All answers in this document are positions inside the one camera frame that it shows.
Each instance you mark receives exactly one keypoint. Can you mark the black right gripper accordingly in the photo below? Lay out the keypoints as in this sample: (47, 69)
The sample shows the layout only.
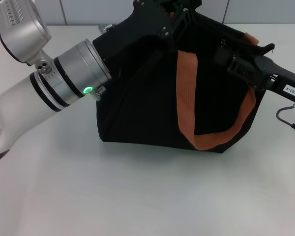
(280, 78)

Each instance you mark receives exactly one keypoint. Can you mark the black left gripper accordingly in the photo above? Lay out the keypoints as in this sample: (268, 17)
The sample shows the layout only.
(132, 37)

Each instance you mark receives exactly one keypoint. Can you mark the silver zipper pull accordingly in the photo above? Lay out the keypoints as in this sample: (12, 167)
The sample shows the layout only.
(222, 43)

